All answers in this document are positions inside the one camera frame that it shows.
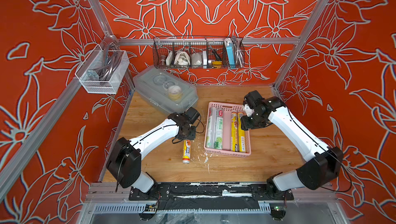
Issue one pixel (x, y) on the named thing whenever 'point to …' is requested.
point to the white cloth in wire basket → (181, 58)
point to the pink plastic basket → (227, 108)
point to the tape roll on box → (175, 93)
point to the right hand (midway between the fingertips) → (244, 125)
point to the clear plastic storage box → (165, 90)
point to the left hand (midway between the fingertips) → (191, 134)
